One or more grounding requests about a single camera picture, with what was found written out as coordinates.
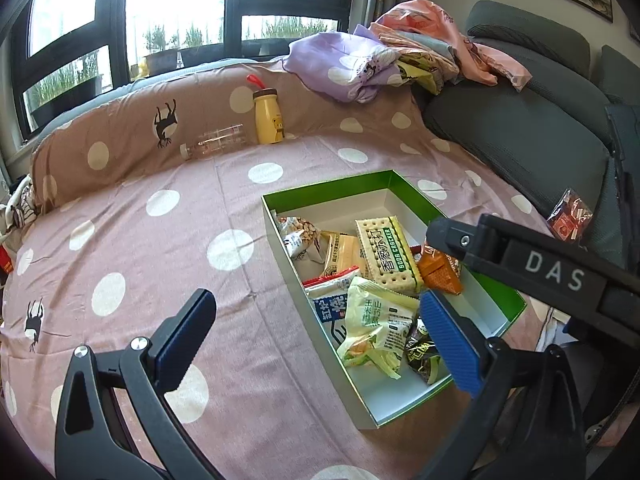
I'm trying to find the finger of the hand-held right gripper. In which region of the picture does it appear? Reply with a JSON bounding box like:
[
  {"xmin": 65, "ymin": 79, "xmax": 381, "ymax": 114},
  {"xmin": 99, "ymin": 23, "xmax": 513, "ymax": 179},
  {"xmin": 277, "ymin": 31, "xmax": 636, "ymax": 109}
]
[{"xmin": 425, "ymin": 215, "xmax": 482, "ymax": 267}]

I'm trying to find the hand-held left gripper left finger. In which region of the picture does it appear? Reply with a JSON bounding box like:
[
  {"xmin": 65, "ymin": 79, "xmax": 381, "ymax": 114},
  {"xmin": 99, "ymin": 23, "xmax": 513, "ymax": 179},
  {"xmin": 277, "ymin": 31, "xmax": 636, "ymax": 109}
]
[{"xmin": 54, "ymin": 288, "xmax": 218, "ymax": 480}]

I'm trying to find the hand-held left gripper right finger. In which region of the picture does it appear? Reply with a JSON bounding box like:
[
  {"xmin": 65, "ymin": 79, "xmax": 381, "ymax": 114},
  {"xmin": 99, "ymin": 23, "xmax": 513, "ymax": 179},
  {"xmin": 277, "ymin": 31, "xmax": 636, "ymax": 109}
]
[{"xmin": 419, "ymin": 290, "xmax": 586, "ymax": 480}]

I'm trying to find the gold dark snack packet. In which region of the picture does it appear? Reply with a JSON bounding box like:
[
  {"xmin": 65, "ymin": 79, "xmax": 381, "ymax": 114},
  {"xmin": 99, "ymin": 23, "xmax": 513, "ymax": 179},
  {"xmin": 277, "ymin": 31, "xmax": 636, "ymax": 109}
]
[{"xmin": 404, "ymin": 317, "xmax": 453, "ymax": 387}]

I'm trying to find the orange snack packet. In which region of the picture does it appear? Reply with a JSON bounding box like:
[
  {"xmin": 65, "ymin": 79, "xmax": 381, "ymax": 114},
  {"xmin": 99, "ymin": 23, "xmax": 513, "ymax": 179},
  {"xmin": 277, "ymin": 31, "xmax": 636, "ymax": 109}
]
[{"xmin": 416, "ymin": 245, "xmax": 465, "ymax": 295}]

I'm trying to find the green white cracker packet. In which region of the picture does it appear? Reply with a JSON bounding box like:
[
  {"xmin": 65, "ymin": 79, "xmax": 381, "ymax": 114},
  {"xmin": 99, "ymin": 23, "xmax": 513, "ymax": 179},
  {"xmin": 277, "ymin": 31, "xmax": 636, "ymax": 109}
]
[{"xmin": 354, "ymin": 215, "xmax": 422, "ymax": 297}]

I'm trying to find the pale green snack packet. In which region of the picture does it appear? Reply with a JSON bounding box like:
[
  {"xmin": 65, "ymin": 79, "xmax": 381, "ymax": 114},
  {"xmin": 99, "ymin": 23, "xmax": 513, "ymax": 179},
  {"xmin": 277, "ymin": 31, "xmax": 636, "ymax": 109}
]
[{"xmin": 336, "ymin": 276, "xmax": 420, "ymax": 380}]

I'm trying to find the yellow snack packet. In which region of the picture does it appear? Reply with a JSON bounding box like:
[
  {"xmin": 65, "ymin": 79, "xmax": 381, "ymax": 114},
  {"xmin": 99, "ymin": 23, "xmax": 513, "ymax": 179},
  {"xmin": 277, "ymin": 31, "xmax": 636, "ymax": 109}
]
[{"xmin": 320, "ymin": 231, "xmax": 362, "ymax": 281}]

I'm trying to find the green cardboard box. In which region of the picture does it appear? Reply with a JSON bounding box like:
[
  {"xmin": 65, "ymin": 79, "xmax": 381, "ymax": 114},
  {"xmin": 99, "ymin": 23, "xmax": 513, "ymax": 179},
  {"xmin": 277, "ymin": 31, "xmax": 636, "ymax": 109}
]
[{"xmin": 261, "ymin": 169, "xmax": 527, "ymax": 431}]

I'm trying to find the white blue red-edged snack packet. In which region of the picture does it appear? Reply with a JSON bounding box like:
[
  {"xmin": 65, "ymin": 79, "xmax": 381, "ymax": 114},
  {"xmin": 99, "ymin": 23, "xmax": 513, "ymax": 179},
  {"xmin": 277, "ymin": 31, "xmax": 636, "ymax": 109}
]
[{"xmin": 302, "ymin": 269, "xmax": 362, "ymax": 343}]

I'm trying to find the white grain snack packet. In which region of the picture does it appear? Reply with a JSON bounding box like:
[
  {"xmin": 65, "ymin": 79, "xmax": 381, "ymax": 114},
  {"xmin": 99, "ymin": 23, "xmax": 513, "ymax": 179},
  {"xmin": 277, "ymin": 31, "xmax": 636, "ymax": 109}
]
[{"xmin": 276, "ymin": 216, "xmax": 323, "ymax": 267}]

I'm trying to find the person's right forearm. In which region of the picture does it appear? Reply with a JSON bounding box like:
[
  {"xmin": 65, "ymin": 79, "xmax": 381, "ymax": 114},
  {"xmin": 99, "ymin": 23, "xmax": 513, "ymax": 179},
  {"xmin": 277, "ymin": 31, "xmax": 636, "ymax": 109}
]
[{"xmin": 592, "ymin": 422, "xmax": 633, "ymax": 448}]

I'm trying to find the red snack packet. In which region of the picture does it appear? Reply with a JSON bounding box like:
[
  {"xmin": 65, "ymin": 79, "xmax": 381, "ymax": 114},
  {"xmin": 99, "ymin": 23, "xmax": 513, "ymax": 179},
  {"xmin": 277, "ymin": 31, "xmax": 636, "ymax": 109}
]
[{"xmin": 546, "ymin": 188, "xmax": 595, "ymax": 243}]

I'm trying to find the pink polka-dot bed sheet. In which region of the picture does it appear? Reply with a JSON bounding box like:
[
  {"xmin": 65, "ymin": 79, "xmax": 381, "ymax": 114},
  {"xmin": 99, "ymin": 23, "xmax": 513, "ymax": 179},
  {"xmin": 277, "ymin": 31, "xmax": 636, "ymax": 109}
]
[{"xmin": 0, "ymin": 127, "xmax": 566, "ymax": 480}]

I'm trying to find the grey sofa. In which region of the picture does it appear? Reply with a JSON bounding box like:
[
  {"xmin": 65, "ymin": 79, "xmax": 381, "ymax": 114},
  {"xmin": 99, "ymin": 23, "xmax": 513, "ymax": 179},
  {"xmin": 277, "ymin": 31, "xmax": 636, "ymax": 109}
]
[{"xmin": 420, "ymin": 0, "xmax": 640, "ymax": 241}]

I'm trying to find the yellow printed cloth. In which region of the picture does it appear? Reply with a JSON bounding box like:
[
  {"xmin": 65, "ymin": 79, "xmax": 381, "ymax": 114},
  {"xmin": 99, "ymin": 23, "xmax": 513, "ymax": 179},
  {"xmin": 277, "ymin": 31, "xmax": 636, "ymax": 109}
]
[{"xmin": 395, "ymin": 55, "xmax": 446, "ymax": 96}]

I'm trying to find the grey folded cloth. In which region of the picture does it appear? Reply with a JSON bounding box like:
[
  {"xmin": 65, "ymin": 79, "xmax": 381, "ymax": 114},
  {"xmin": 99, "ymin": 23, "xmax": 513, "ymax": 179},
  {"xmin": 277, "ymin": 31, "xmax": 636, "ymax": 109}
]
[{"xmin": 400, "ymin": 35, "xmax": 461, "ymax": 76}]

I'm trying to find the clear plastic bottle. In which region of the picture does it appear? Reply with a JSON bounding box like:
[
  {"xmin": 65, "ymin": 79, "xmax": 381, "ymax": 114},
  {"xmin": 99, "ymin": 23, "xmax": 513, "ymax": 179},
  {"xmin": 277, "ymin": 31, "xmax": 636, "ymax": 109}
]
[{"xmin": 179, "ymin": 124, "xmax": 248, "ymax": 162}]

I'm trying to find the white patterned cloth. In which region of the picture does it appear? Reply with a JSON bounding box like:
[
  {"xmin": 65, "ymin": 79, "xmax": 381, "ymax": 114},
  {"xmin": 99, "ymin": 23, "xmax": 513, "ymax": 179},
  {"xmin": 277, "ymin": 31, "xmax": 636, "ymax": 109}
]
[{"xmin": 0, "ymin": 175, "xmax": 41, "ymax": 241}]

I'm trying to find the pink printed cloth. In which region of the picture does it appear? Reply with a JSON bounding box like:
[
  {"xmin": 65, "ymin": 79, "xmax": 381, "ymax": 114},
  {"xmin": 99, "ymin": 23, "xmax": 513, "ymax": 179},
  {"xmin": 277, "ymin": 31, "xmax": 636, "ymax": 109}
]
[{"xmin": 370, "ymin": 0, "xmax": 533, "ymax": 92}]

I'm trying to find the purple polka-dot cloth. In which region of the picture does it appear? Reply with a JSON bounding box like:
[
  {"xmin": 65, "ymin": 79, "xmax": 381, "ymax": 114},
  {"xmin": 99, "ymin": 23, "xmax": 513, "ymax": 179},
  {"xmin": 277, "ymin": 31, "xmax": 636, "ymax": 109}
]
[{"xmin": 282, "ymin": 24, "xmax": 401, "ymax": 105}]

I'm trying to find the brown polka-dot bolster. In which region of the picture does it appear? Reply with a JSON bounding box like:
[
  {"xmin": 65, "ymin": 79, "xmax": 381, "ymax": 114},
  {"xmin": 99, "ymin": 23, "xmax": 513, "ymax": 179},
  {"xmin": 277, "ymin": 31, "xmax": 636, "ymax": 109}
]
[{"xmin": 30, "ymin": 57, "xmax": 426, "ymax": 211}]

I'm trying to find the dark planter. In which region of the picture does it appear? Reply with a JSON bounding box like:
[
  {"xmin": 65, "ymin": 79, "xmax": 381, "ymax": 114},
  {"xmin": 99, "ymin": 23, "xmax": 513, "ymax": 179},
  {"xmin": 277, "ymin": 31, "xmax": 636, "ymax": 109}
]
[
  {"xmin": 180, "ymin": 42, "xmax": 261, "ymax": 67},
  {"xmin": 142, "ymin": 49, "xmax": 182, "ymax": 70},
  {"xmin": 25, "ymin": 76, "xmax": 103, "ymax": 118}
]

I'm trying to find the black framed window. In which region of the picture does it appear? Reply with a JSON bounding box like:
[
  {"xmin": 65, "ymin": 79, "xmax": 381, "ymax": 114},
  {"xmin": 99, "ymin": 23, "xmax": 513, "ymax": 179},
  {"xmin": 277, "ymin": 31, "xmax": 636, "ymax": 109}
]
[{"xmin": 10, "ymin": 0, "xmax": 361, "ymax": 141}]

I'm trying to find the yellow bottle with red strap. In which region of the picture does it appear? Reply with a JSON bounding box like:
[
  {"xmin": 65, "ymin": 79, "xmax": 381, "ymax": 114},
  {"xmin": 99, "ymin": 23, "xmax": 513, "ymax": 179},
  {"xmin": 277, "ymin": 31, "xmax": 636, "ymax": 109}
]
[{"xmin": 246, "ymin": 74, "xmax": 287, "ymax": 146}]

